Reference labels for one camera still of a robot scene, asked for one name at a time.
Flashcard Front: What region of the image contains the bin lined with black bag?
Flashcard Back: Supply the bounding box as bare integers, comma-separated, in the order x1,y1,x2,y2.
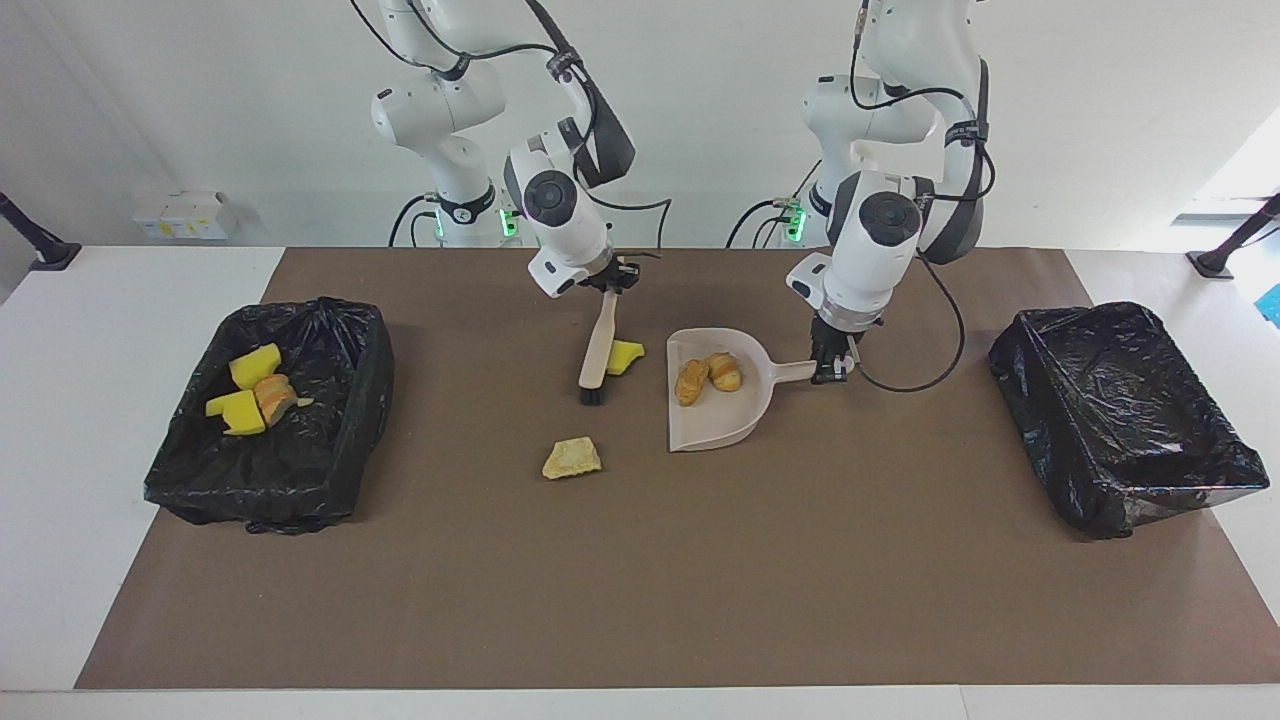
143,296,396,536
988,301,1271,541

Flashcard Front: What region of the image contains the notched yellow sponge piece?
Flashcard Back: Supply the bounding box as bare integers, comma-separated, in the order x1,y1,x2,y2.
229,343,284,390

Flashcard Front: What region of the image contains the black stand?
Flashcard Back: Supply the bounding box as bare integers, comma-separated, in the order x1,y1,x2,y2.
0,190,83,272
1187,193,1280,280

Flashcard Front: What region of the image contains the torn orange-crust bread piece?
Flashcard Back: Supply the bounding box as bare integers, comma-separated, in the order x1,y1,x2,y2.
253,374,314,425

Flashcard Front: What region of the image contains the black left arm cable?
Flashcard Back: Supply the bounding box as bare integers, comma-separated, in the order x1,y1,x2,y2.
850,0,996,394

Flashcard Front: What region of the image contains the pale bread chunk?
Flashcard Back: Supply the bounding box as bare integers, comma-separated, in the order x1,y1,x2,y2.
542,435,603,481

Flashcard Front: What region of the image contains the beige plastic dustpan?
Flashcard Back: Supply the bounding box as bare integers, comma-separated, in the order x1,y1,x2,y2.
665,327,856,453

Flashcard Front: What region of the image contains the black base cable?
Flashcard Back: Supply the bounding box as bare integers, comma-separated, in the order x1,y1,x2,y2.
726,160,823,249
387,194,431,248

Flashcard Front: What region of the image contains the brown table mat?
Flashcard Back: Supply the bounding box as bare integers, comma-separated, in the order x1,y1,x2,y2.
75,247,1280,691

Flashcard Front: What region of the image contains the beige hand brush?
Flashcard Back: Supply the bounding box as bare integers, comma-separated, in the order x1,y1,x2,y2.
578,288,621,406

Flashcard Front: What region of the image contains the white wall socket box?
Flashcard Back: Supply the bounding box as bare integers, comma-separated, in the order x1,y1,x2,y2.
132,190,239,241

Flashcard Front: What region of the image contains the rectangular yellow sponge piece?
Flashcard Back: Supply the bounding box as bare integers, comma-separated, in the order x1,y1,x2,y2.
205,389,268,437

